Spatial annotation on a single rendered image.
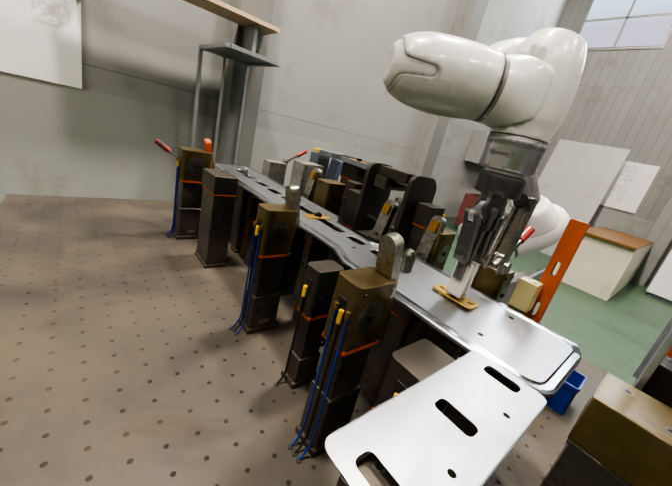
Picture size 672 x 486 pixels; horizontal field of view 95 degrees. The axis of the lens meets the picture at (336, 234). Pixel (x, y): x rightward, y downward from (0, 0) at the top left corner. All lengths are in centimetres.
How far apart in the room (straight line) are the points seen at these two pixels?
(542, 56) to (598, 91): 784
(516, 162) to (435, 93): 17
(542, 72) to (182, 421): 81
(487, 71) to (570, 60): 11
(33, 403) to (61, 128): 284
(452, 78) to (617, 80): 793
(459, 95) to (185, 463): 71
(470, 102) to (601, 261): 507
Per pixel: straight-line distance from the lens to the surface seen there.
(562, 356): 64
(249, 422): 71
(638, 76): 838
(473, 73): 53
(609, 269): 552
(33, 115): 344
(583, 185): 757
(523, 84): 56
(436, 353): 51
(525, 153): 57
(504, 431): 42
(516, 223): 76
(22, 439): 74
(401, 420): 36
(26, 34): 340
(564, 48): 60
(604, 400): 44
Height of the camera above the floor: 125
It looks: 18 degrees down
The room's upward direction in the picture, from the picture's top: 14 degrees clockwise
